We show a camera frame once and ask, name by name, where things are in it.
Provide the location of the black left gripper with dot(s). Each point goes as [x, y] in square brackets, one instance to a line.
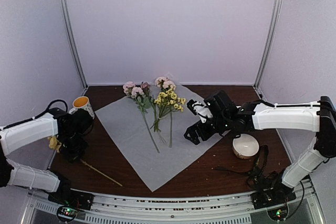
[72, 157]

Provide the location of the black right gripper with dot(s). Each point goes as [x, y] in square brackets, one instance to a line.
[192, 129]

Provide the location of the large yellow flower bunch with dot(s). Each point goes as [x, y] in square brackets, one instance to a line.
[55, 144]

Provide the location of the small yellow flower bunch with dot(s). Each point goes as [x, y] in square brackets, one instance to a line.
[179, 107]

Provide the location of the white wrapping paper sheet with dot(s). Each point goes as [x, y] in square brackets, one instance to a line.
[155, 157]

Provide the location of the pink flower stem two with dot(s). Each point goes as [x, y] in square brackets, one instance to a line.
[134, 92]

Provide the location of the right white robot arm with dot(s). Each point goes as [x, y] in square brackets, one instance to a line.
[219, 114]

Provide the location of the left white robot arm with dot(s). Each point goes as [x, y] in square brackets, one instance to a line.
[65, 127]

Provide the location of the patterned white mug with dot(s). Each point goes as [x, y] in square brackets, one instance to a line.
[82, 102]

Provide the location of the white scalloped bowl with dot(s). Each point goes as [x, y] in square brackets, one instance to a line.
[245, 146]

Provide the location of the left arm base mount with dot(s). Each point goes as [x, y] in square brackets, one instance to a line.
[71, 202]

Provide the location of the aluminium front rail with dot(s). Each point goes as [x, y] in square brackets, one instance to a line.
[234, 208]

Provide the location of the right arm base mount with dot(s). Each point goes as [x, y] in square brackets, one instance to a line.
[271, 193]

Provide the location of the left aluminium corner post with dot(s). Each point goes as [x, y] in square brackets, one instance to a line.
[72, 43]

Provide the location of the aluminium corner post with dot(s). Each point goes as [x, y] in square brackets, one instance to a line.
[72, 43]
[276, 10]

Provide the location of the right aluminium corner post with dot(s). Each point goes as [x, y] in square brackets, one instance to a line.
[276, 10]

